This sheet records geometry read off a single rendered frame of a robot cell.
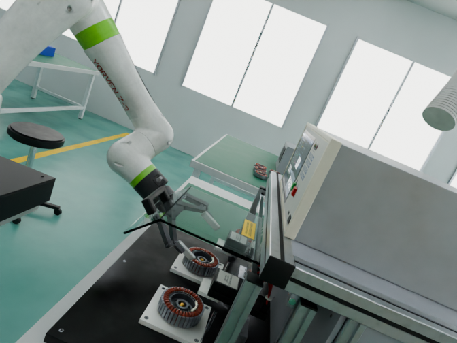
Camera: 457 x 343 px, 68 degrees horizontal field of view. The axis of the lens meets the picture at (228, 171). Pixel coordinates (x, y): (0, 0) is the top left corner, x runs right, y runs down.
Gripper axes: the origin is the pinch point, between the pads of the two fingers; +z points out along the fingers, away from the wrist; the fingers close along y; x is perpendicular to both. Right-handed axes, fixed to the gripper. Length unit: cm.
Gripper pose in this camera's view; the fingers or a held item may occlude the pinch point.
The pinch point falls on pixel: (203, 241)
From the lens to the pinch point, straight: 107.2
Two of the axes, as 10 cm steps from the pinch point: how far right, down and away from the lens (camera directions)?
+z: 6.7, 7.4, 0.6
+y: 5.1, -5.2, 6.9
